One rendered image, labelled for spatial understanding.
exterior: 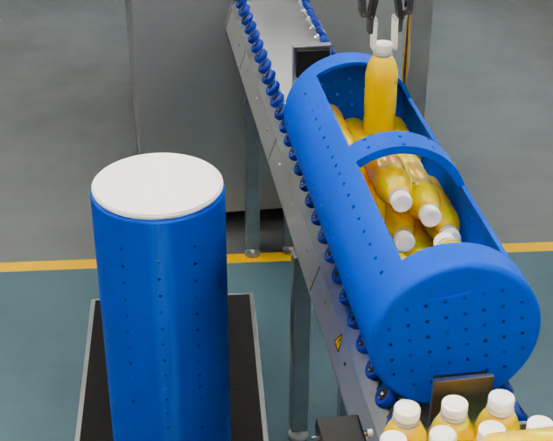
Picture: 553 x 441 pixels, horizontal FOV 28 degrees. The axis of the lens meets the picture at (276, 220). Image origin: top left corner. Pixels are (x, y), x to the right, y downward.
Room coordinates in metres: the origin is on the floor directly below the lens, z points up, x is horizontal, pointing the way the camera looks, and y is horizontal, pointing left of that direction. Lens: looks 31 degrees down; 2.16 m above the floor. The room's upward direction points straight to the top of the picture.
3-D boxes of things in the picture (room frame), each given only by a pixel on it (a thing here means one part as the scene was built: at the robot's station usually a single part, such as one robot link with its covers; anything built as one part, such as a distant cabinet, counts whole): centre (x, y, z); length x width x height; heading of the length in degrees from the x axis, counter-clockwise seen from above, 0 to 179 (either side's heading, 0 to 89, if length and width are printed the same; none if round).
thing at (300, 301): (2.40, -0.07, 0.31); 0.06 x 0.06 x 0.63; 9
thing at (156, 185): (2.03, 0.25, 1.03); 0.28 x 0.28 x 0.01
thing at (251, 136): (3.37, 0.09, 0.31); 0.06 x 0.06 x 0.63; 9
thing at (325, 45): (2.69, -0.09, 1.00); 0.10 x 0.04 x 0.15; 99
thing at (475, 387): (1.38, -0.30, 0.99); 0.10 x 0.02 x 0.12; 99
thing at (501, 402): (1.26, -0.33, 1.09); 0.04 x 0.04 x 0.02
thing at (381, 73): (2.18, -0.22, 1.19); 0.07 x 0.07 x 0.19
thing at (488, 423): (1.19, -0.31, 1.09); 0.04 x 0.04 x 0.02
